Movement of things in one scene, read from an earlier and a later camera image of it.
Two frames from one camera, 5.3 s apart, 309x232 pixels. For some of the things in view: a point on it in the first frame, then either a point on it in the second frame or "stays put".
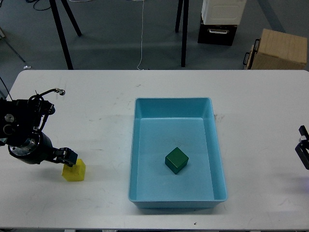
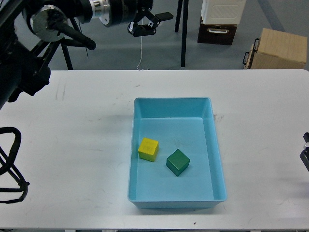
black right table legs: x=185 y=17 stays put
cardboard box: x=278 y=50 stays put
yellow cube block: x=76 y=173 -> x=148 y=150
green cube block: x=176 y=160 stays put
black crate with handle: x=221 y=35 stays put
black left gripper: x=38 y=147 -> x=113 y=12
